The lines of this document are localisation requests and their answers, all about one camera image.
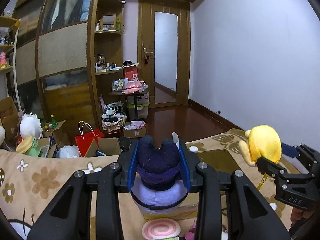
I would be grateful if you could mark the dark blue plush toy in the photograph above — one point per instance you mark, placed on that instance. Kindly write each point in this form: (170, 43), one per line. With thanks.
(158, 185)

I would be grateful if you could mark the open brown cardboard box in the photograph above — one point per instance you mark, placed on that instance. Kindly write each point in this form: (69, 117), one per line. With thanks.
(106, 146)

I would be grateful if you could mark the wooden door with glass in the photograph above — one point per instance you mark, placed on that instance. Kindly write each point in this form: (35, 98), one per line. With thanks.
(164, 50)

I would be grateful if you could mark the wooden corner shelf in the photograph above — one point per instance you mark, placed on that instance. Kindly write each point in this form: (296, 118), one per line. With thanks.
(105, 37)

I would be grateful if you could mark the yellow plush toy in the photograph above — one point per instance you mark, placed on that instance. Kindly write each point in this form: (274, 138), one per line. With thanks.
(261, 141)

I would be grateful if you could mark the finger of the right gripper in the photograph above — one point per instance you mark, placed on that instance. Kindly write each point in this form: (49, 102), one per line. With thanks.
(303, 151)
(272, 169)

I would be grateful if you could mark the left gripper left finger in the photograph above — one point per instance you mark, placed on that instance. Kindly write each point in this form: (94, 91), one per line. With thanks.
(67, 216)

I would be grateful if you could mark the basket with lace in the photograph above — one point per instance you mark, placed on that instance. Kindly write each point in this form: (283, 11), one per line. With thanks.
(113, 123)

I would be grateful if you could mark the left side open shelf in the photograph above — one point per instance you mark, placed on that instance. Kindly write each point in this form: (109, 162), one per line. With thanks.
(8, 59)

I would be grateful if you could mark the red paper bag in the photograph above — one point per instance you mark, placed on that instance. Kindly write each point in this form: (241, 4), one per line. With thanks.
(84, 140)

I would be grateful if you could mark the small cardboard box on floor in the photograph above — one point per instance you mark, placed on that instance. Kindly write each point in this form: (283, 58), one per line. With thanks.
(134, 129)

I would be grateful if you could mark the wooden sliding wardrobe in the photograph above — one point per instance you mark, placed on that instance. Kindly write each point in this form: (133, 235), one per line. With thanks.
(52, 62)

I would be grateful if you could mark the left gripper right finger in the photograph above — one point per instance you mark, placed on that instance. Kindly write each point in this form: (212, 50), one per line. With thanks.
(249, 215)

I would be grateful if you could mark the small cluttered table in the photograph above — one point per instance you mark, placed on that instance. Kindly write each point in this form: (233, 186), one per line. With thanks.
(136, 96)

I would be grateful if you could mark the pink swirl plush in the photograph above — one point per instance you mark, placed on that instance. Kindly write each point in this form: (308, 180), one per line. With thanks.
(162, 228)

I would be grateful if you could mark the white fluffy plush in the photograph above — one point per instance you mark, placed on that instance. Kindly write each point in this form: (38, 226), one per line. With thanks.
(30, 126)

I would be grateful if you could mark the printed cardboard box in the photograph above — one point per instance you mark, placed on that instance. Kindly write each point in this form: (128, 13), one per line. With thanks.
(187, 209)

